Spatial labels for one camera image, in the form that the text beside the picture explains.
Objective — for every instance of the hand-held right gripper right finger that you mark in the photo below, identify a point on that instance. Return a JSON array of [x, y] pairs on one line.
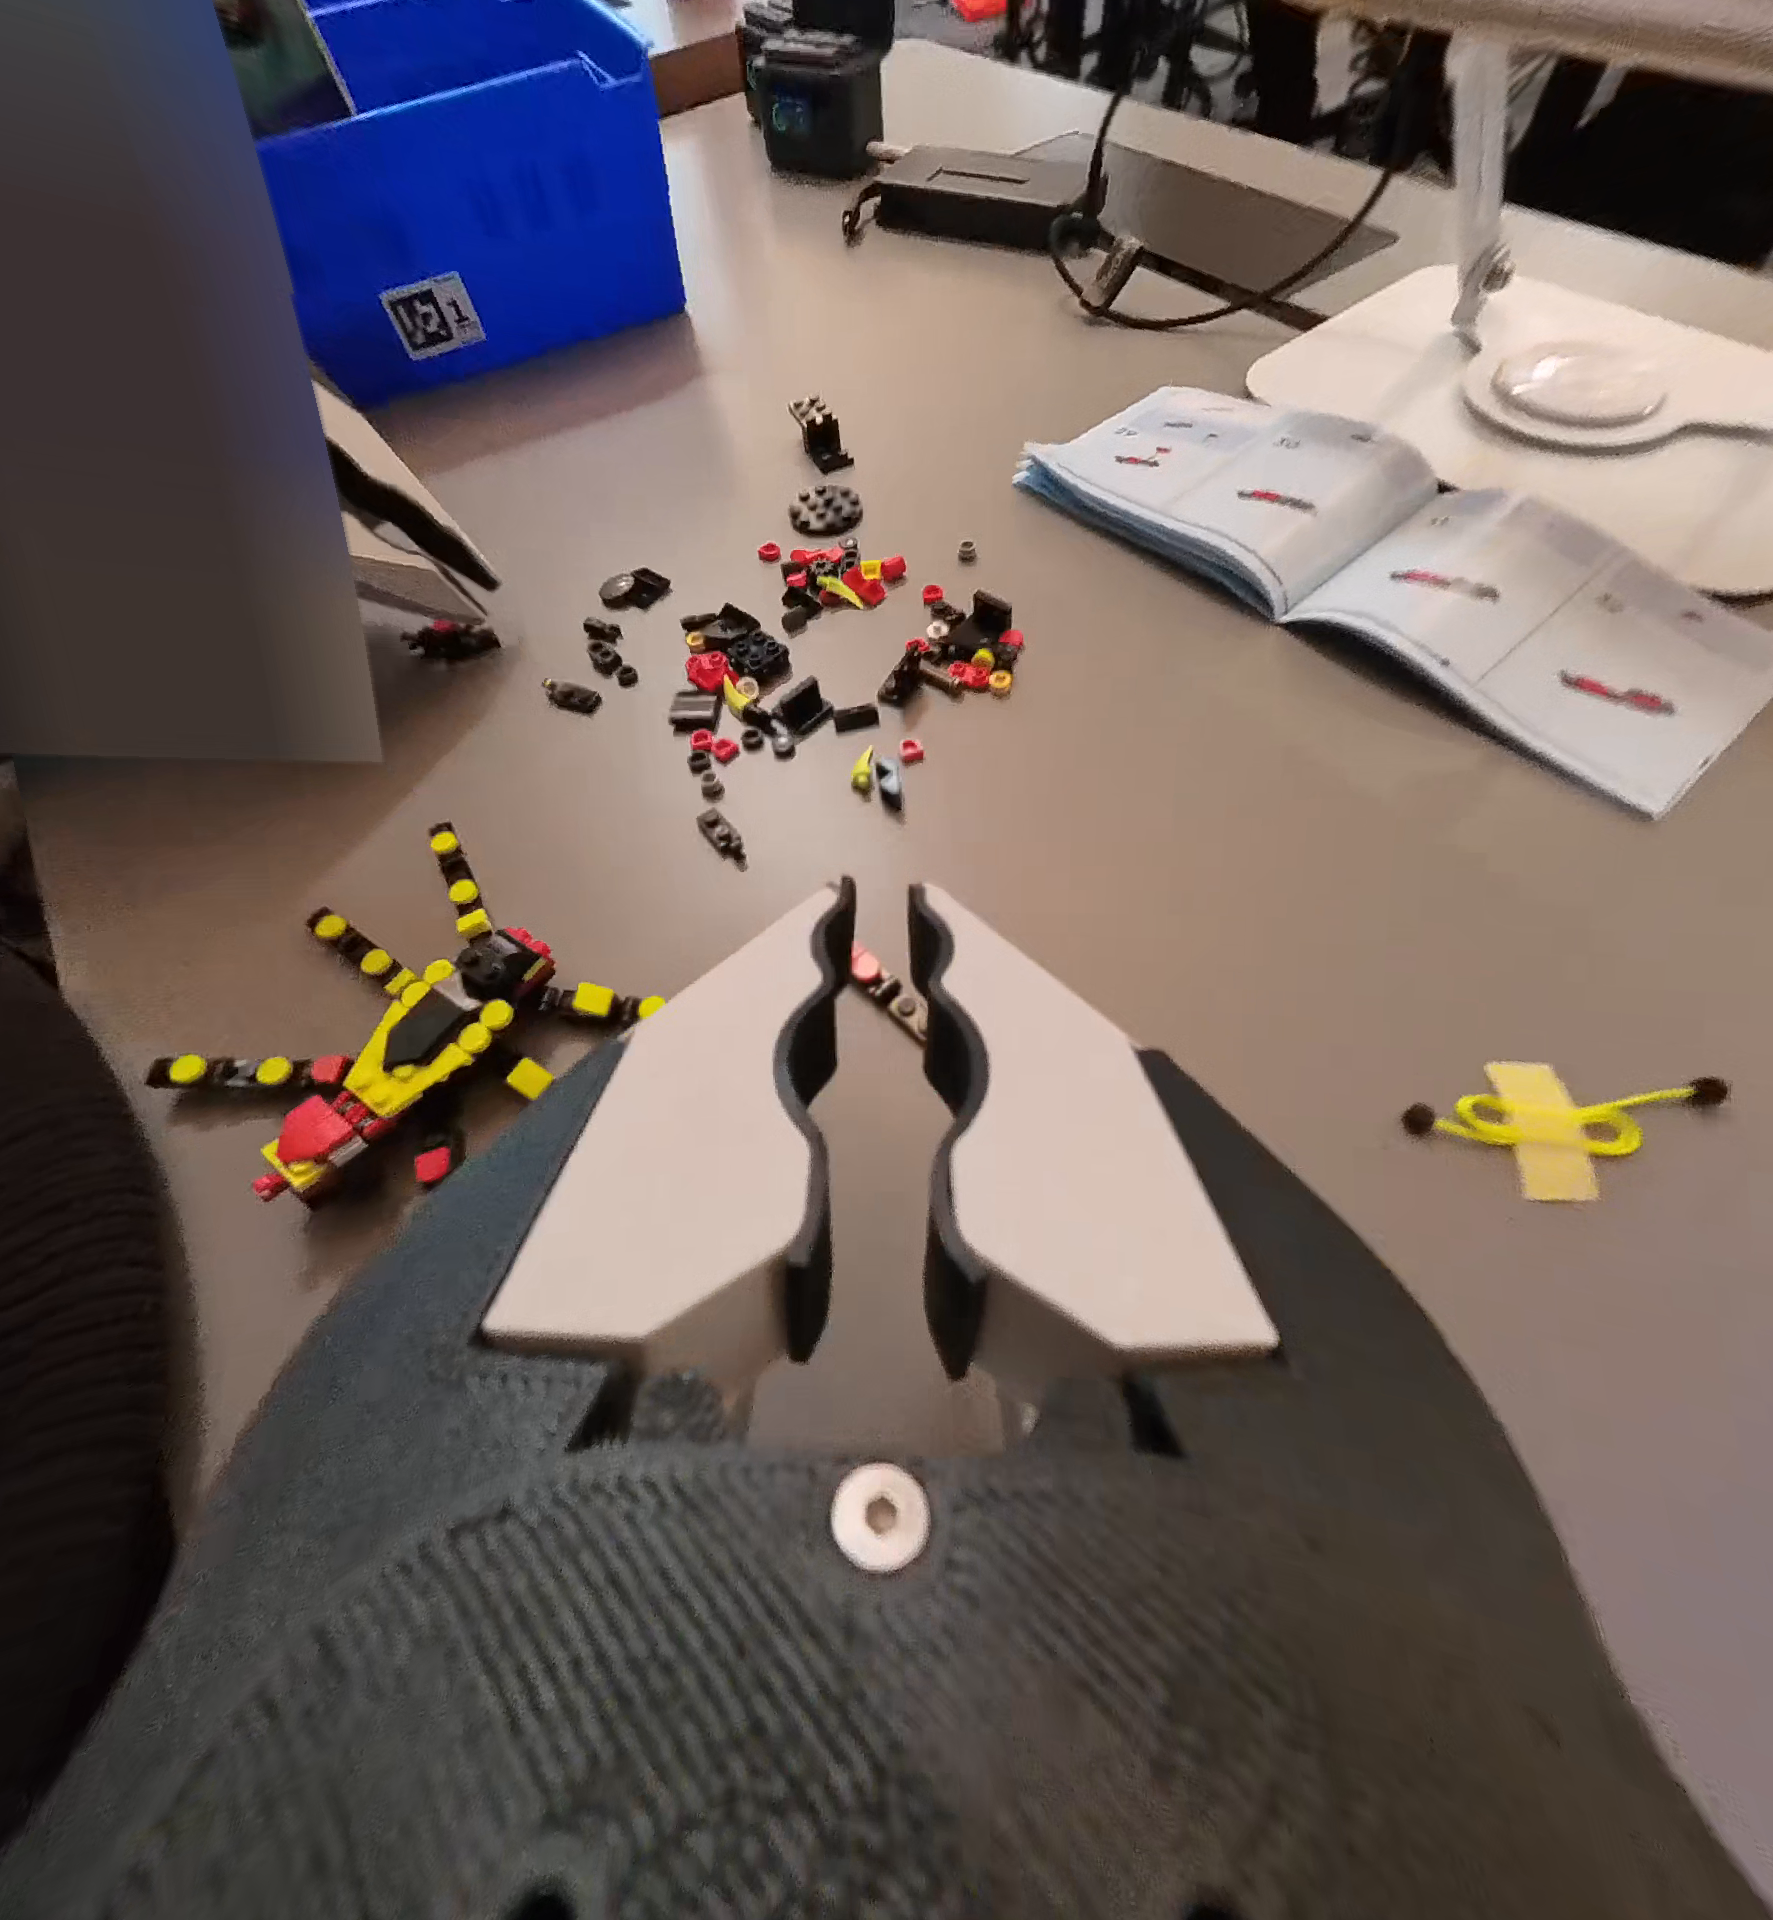
[[1111, 1200]]

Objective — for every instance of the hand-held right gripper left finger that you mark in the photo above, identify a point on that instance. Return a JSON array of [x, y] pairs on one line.
[[661, 1185]]

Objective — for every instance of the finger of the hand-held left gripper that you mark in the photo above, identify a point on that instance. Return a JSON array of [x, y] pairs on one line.
[[377, 472], [407, 589]]

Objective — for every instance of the small black lego hinge plate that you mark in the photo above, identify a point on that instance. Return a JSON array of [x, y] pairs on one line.
[[452, 640], [910, 1014]]

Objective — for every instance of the yellow black lego spider model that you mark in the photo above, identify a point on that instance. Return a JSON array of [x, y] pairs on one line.
[[407, 1051]]

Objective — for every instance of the pile of loose lego pieces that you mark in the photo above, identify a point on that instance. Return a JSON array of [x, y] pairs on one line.
[[766, 661]]

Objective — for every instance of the round black lego plate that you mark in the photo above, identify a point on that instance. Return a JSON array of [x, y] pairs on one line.
[[825, 511]]

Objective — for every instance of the lego instruction booklet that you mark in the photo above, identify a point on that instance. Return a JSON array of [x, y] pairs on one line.
[[1426, 584]]

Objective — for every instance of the blue plastic bin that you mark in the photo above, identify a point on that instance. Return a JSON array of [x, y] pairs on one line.
[[496, 211]]

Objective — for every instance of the black device teal display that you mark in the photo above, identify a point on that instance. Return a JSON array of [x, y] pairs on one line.
[[825, 105]]

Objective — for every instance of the person's black knit sweater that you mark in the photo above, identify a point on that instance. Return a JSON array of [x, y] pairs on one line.
[[31, 1350]]

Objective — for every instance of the black power adapter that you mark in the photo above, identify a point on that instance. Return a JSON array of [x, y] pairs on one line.
[[976, 194]]

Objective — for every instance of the dark flat panel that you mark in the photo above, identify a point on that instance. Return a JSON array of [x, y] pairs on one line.
[[1246, 225]]

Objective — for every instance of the black lego bracket piece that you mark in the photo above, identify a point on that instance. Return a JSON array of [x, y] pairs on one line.
[[821, 436]]

